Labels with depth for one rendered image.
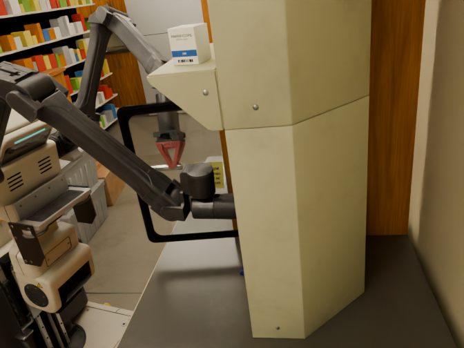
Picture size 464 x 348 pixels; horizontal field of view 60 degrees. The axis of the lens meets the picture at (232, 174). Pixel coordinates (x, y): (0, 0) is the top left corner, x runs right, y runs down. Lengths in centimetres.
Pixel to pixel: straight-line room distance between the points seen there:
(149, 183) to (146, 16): 503
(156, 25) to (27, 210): 462
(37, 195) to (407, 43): 116
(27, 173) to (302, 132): 100
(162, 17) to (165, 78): 512
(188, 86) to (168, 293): 59
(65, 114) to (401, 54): 75
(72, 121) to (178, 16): 487
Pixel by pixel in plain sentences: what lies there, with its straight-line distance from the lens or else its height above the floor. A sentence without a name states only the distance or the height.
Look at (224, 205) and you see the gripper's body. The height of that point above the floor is 120.
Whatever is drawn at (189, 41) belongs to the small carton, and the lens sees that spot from 70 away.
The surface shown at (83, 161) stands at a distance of 319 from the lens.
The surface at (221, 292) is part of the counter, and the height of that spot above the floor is 94.
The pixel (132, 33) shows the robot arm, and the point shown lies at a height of 153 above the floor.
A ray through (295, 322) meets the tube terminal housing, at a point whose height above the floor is 99.
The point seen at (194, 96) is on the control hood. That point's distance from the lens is 65.
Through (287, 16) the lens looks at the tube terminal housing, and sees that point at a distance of 62.
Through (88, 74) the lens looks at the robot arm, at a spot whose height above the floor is 141.
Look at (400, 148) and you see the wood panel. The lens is 110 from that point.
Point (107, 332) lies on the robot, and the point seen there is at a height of 28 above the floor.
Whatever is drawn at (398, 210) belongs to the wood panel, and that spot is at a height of 102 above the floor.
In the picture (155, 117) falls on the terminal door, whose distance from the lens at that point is 100.
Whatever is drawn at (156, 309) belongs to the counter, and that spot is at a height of 94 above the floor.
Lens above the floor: 162
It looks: 25 degrees down
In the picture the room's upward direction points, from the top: 8 degrees counter-clockwise
